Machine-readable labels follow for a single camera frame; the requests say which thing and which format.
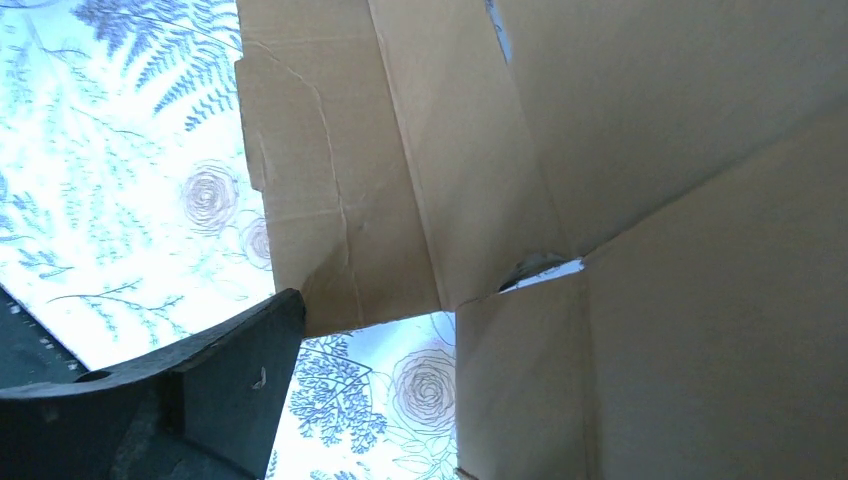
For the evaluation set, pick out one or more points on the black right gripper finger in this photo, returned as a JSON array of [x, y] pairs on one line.
[[205, 407]]

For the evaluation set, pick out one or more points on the cardboard box sheet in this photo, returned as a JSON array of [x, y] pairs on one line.
[[637, 211]]

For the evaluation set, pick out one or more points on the black base rail bar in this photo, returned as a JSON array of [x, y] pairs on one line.
[[29, 352]]

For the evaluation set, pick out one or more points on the floral patterned table mat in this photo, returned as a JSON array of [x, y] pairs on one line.
[[128, 222]]

